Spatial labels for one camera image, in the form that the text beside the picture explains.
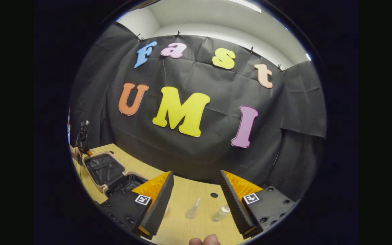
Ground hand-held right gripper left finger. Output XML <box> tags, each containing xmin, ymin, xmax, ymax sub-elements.
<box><xmin>100</xmin><ymin>171</ymin><xmax>175</xmax><ymax>241</ymax></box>

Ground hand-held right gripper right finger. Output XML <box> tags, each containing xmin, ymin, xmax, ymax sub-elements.
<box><xmin>219</xmin><ymin>170</ymin><xmax>297</xmax><ymax>239</ymax></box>

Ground white pump bottle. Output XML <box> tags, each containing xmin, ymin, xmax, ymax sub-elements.
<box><xmin>211</xmin><ymin>204</ymin><xmax>231</xmax><ymax>223</ymax></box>

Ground white squeeze tube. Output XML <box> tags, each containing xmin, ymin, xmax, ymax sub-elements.
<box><xmin>185</xmin><ymin>197</ymin><xmax>201</xmax><ymax>220</ymax></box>

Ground beige suitcase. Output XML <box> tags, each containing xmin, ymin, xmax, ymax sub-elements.
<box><xmin>83</xmin><ymin>151</ymin><xmax>150</xmax><ymax>198</ymax></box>

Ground black backdrop cloth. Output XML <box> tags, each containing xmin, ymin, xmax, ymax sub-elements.
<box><xmin>68</xmin><ymin>22</ymin><xmax>327</xmax><ymax>201</ymax></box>

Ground long ceiling light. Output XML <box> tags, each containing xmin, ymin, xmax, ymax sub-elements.
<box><xmin>227</xmin><ymin>0</ymin><xmax>262</xmax><ymax>13</ymax></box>

